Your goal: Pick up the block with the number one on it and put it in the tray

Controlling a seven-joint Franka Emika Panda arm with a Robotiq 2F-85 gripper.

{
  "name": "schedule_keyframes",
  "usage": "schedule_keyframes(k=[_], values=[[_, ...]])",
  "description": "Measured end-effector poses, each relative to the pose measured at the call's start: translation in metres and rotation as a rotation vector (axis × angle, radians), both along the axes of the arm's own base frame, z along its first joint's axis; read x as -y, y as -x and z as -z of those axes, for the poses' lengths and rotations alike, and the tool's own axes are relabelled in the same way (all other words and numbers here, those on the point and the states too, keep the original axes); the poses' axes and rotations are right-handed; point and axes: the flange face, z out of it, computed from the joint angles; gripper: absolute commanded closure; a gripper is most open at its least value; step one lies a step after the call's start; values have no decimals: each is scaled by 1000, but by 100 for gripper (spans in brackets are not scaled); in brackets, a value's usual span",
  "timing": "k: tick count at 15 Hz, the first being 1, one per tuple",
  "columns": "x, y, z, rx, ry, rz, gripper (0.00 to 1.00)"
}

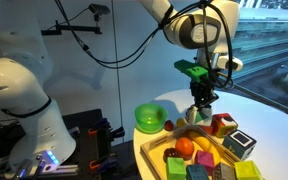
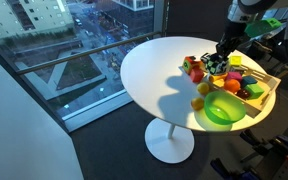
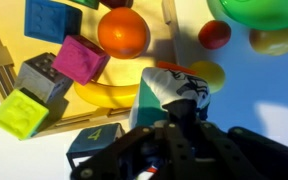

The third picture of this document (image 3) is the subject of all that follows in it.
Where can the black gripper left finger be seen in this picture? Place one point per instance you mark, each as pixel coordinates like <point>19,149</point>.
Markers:
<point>150,150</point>

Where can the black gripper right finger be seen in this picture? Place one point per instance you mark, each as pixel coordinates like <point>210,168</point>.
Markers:
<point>244,153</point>

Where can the soft cube with green triangle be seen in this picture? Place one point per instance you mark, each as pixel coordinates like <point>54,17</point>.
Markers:
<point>160,86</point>

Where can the small orange block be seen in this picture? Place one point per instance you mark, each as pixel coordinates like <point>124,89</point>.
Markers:
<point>174,66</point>

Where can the pink block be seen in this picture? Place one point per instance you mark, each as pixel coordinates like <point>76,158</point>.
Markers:
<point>79,60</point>

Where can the grey block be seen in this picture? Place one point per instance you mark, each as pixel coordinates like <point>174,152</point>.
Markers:
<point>40,78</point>

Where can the lime yellow block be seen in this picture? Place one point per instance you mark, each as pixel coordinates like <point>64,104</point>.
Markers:
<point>17,115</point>

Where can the green block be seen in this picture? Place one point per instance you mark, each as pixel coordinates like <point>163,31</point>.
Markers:
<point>85,3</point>

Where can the blue block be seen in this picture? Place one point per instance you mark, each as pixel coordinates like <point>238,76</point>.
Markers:
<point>49,20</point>

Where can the wooden tray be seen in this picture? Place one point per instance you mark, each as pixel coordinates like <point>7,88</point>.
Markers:
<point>14,43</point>

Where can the dark teal soft cube four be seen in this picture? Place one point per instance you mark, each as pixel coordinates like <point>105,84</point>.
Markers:
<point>90,138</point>

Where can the yellow toy banana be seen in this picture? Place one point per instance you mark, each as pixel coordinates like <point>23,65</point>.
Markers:
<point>107,95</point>

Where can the yellow toy lemon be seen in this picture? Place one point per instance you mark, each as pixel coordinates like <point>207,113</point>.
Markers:
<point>214,75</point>

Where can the yellow orange toy peach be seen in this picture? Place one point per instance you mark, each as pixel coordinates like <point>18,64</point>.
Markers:
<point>274,40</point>

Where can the toy orange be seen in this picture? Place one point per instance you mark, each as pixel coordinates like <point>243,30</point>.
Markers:
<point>122,33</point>

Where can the small red toy fruit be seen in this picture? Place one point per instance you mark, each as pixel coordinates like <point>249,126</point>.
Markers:
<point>214,34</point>

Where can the green plastic bowl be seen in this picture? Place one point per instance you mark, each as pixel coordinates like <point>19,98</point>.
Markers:
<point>260,13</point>

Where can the dark red toy plum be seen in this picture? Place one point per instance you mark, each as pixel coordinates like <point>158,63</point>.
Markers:
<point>115,3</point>

